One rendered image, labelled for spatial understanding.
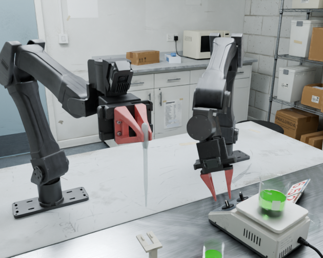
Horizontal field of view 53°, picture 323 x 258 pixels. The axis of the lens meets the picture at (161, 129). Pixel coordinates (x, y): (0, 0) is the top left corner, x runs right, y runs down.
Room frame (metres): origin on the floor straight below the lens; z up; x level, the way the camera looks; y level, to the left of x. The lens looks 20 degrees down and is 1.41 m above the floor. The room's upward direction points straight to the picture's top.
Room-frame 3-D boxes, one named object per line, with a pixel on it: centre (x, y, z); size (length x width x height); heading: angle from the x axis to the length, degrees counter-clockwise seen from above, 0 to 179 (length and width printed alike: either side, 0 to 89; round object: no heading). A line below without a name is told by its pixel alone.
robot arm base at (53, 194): (0.80, 0.31, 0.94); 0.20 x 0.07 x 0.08; 117
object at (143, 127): (0.49, 0.03, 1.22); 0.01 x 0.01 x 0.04; 26
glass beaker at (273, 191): (0.63, -0.24, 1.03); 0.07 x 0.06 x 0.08; 39
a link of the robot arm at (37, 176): (0.79, 0.30, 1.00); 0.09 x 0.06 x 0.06; 145
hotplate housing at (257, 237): (0.66, -0.24, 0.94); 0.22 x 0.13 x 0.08; 37
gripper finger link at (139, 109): (0.52, 0.05, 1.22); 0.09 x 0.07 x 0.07; 27
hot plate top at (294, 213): (0.64, -0.25, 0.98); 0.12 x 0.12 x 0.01; 37
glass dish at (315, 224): (0.69, -0.37, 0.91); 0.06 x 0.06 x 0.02
